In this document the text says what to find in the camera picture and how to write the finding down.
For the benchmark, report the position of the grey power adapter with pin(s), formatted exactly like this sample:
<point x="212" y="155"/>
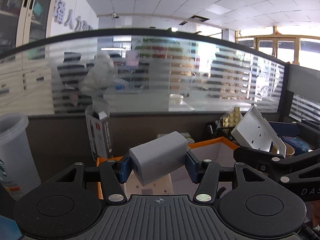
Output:
<point x="157" y="158"/>

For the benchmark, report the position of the beige glass-door cabinet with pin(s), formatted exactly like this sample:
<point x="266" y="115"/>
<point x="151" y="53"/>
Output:
<point x="25" y="21"/>

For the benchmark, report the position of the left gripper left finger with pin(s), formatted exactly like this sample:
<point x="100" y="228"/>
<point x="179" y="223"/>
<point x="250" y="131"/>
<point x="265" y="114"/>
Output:
<point x="113" y="174"/>

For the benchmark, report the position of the Starbucks plastic cup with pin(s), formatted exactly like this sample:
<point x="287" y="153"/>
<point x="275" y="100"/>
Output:
<point x="19" y="174"/>

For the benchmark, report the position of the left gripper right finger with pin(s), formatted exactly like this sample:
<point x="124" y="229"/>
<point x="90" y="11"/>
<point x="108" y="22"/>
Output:
<point x="206" y="175"/>

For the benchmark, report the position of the white switch panel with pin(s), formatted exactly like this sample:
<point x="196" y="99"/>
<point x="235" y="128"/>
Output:
<point x="255" y="132"/>

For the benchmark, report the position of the small upright product box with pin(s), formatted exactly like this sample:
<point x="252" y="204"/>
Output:
<point x="97" y="116"/>

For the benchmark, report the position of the yellow building block plate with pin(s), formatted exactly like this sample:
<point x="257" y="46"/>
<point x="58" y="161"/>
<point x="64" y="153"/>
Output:
<point x="230" y="120"/>

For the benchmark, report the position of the brown paper cup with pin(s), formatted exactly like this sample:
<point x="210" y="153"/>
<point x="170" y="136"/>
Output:
<point x="286" y="152"/>

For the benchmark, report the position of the frosted glass partition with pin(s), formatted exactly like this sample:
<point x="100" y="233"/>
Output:
<point x="137" y="71"/>

